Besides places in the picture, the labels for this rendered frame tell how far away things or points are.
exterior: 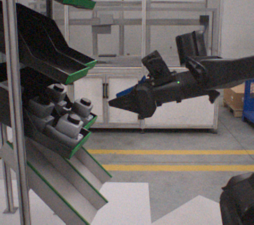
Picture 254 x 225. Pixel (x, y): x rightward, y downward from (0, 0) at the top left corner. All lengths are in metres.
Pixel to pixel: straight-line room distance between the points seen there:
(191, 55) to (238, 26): 8.61
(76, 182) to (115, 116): 3.69
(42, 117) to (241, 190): 0.44
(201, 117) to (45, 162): 3.88
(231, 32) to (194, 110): 4.89
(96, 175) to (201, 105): 3.66
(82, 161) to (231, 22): 8.38
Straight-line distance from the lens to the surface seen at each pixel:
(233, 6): 9.25
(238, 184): 0.60
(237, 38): 9.29
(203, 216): 1.17
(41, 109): 0.77
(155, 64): 0.66
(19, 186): 0.78
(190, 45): 0.69
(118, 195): 1.26
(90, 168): 1.04
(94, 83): 4.49
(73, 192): 0.90
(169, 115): 4.59
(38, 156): 0.89
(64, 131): 0.74
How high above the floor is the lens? 1.47
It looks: 13 degrees down
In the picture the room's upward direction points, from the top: straight up
